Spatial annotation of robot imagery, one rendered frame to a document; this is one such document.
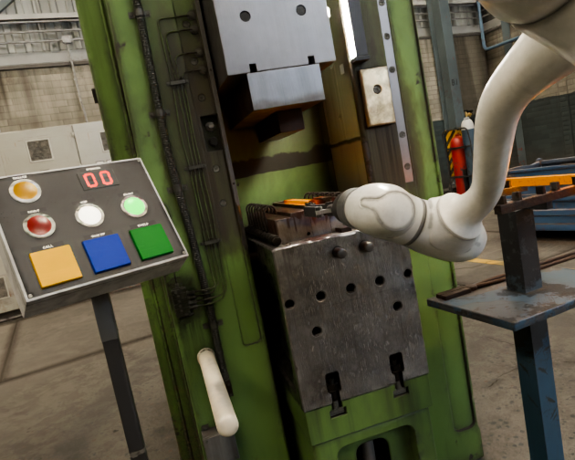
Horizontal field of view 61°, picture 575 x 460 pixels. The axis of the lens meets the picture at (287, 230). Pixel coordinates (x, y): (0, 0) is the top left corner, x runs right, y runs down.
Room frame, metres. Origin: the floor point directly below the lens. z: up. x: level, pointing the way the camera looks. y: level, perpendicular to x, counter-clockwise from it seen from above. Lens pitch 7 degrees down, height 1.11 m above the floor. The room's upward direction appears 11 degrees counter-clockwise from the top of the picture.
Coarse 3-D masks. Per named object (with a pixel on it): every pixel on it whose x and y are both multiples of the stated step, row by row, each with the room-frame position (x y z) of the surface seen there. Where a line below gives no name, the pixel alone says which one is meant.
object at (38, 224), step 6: (36, 216) 0.99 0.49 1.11; (42, 216) 1.00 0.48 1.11; (30, 222) 0.98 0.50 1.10; (36, 222) 0.98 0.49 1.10; (42, 222) 0.99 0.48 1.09; (48, 222) 0.99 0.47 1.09; (30, 228) 0.97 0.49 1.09; (36, 228) 0.97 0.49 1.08; (42, 228) 0.98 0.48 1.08; (48, 228) 0.99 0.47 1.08; (36, 234) 0.97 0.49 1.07; (42, 234) 0.97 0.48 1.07
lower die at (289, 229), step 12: (276, 204) 1.68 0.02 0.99; (288, 204) 1.52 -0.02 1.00; (300, 204) 1.40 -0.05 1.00; (276, 216) 1.40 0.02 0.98; (288, 216) 1.33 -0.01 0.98; (300, 216) 1.32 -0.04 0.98; (324, 216) 1.33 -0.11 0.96; (276, 228) 1.30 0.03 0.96; (288, 228) 1.31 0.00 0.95; (300, 228) 1.32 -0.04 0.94; (312, 228) 1.32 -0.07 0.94; (324, 228) 1.33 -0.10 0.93; (288, 240) 1.31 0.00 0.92
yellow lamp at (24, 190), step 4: (16, 184) 1.01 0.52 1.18; (20, 184) 1.02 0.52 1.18; (24, 184) 1.02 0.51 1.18; (28, 184) 1.03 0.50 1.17; (32, 184) 1.03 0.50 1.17; (16, 188) 1.01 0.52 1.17; (20, 188) 1.01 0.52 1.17; (24, 188) 1.02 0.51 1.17; (28, 188) 1.02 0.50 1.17; (32, 188) 1.02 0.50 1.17; (36, 188) 1.03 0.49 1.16; (16, 192) 1.00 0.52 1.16; (20, 192) 1.01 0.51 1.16; (24, 192) 1.01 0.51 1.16; (28, 192) 1.01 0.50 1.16; (32, 192) 1.02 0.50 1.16; (36, 192) 1.02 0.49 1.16; (20, 196) 1.00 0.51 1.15; (24, 196) 1.00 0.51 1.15; (28, 196) 1.01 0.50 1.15; (32, 196) 1.01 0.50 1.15
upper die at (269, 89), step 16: (256, 80) 1.31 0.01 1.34; (272, 80) 1.32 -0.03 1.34; (288, 80) 1.33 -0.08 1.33; (304, 80) 1.34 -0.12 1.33; (320, 80) 1.35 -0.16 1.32; (240, 96) 1.43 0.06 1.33; (256, 96) 1.30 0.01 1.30; (272, 96) 1.31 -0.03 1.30; (288, 96) 1.32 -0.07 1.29; (304, 96) 1.34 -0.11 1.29; (320, 96) 1.35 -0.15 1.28; (240, 112) 1.47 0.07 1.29; (256, 112) 1.35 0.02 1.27; (272, 112) 1.42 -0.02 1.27; (240, 128) 1.69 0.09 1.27
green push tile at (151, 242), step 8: (160, 224) 1.10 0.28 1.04; (136, 232) 1.06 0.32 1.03; (144, 232) 1.07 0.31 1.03; (152, 232) 1.08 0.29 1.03; (160, 232) 1.09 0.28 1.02; (136, 240) 1.05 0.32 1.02; (144, 240) 1.06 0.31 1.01; (152, 240) 1.07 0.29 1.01; (160, 240) 1.08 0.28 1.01; (168, 240) 1.09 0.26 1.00; (136, 248) 1.05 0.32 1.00; (144, 248) 1.05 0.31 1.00; (152, 248) 1.06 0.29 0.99; (160, 248) 1.06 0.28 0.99; (168, 248) 1.07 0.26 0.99; (144, 256) 1.03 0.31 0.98; (152, 256) 1.05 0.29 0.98
